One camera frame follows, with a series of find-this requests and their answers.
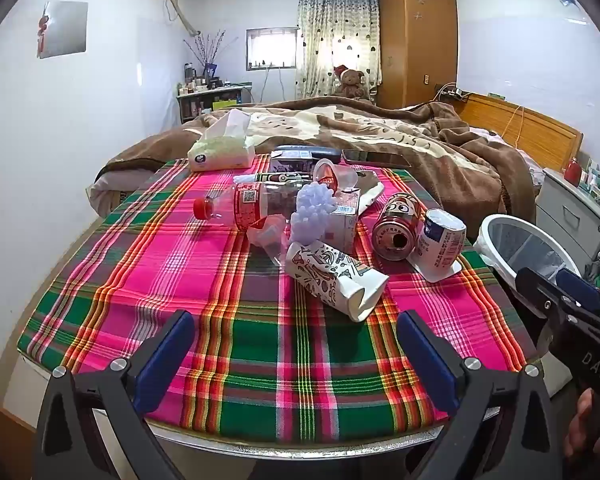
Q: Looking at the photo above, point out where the shelf with cosmetics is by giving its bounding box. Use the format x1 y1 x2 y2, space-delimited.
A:
176 85 253 125

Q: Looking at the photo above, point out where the patterned curtain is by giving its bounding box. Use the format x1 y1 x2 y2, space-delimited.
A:
295 0 383 101

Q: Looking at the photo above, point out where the grey nightstand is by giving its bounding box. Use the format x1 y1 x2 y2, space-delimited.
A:
535 167 600 266

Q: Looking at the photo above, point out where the brown wooden furniture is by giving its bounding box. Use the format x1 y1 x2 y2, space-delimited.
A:
0 390 36 480

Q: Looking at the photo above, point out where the green white tissue pack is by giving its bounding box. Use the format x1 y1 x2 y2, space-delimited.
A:
187 108 257 172

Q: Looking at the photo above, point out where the wooden headboard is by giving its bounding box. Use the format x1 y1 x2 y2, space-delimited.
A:
452 92 584 171

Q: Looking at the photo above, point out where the vase with bare branches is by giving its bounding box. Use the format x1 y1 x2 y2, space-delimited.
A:
183 30 226 86

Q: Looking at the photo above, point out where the white trash bin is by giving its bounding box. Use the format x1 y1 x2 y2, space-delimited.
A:
472 214 583 301

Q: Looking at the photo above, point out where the person's right hand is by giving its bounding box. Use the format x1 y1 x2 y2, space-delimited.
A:
565 388 600 467

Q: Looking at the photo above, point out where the black smartphone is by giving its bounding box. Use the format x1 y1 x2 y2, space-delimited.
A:
341 149 413 170

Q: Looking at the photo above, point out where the grey wall panel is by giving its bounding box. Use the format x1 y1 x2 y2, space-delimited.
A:
36 1 89 59

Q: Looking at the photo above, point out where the plaid tablecloth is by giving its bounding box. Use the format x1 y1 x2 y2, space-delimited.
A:
17 155 536 443

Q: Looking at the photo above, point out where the window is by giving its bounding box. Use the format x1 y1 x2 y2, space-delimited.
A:
245 27 299 71

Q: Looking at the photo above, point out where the brown teddy bear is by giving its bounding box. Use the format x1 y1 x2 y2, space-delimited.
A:
332 65 370 101

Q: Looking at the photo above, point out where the purple drink carton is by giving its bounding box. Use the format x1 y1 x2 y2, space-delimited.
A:
270 152 317 175

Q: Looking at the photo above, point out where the cream paper bag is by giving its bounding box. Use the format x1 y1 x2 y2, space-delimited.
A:
355 170 385 216

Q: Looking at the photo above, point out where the brown blanket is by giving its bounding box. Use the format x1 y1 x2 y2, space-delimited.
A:
94 96 537 241

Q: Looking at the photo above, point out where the clear cup with red lid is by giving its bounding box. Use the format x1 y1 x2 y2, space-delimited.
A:
312 158 358 196

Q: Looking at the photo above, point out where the crushed clear plastic cup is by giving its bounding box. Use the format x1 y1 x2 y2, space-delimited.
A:
247 215 291 266

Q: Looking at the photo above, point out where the red hanging ornament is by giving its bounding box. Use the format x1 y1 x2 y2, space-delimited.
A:
37 2 51 58

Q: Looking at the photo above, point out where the crushed patterned paper cup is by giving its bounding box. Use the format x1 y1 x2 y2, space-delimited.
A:
285 240 390 322

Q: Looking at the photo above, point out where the white cup with blue label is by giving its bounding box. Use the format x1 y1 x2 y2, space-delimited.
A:
410 208 467 283

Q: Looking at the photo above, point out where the orange cable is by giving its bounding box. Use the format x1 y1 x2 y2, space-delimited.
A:
500 104 526 148

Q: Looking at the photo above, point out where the white air conditioner pipe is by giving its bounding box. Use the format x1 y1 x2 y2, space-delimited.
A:
162 0 203 36

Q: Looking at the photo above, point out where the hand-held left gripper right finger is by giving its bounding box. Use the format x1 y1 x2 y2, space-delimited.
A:
396 310 566 480

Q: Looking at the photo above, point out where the clear bottle with red cap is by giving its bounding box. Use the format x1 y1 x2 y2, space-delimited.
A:
193 181 306 233

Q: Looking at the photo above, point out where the pale bed mattress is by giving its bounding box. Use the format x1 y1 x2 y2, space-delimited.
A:
86 175 131 218

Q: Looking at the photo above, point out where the white drink carton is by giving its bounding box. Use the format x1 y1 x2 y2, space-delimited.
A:
325 187 361 256

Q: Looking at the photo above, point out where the wooden wardrobe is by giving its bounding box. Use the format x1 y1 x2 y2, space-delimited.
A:
377 0 458 111

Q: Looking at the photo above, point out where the dark blue glasses case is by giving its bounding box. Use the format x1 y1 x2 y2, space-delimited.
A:
275 144 343 165

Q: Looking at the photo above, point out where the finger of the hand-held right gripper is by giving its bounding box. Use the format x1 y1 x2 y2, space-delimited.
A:
555 268 600 324
516 266 582 322

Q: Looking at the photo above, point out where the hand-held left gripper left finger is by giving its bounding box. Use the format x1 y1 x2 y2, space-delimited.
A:
34 309 197 480

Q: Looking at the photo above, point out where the red cartoon drink can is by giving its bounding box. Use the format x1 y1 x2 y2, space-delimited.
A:
252 172 308 186
371 192 428 262

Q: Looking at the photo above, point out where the round metal-rimmed table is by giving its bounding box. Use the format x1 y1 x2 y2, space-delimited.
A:
19 350 503 461

